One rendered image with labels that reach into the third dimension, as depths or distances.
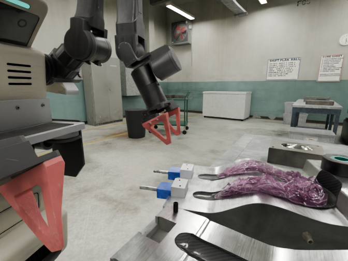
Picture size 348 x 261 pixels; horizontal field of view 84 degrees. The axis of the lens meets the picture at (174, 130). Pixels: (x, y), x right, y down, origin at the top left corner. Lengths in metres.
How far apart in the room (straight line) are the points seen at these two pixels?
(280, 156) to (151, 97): 0.64
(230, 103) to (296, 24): 2.95
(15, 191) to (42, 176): 0.04
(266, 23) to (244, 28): 0.68
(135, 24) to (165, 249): 0.47
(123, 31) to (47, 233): 0.44
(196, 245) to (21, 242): 0.39
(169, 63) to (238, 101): 6.29
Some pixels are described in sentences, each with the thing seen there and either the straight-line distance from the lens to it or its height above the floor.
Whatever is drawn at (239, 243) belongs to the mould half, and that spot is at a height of 0.88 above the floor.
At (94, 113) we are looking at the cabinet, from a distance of 5.97.
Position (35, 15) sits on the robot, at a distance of 0.56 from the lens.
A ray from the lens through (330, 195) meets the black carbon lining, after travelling 0.63.
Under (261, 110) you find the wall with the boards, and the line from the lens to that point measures 7.48.
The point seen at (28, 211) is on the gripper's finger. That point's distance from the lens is 0.23.
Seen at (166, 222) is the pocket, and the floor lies 0.88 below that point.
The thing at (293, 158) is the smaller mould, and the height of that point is 0.84.
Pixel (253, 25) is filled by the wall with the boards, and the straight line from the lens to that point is 7.79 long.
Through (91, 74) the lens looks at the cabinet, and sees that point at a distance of 5.92.
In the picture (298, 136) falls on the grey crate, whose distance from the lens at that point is 3.65.
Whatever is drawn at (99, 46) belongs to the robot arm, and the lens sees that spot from 0.60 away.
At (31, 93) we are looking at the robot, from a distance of 0.58.
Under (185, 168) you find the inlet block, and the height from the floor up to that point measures 0.88.
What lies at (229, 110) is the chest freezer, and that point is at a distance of 6.86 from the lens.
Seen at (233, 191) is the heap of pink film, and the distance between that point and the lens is 0.50.
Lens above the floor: 1.13
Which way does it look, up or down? 13 degrees down
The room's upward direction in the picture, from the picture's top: straight up
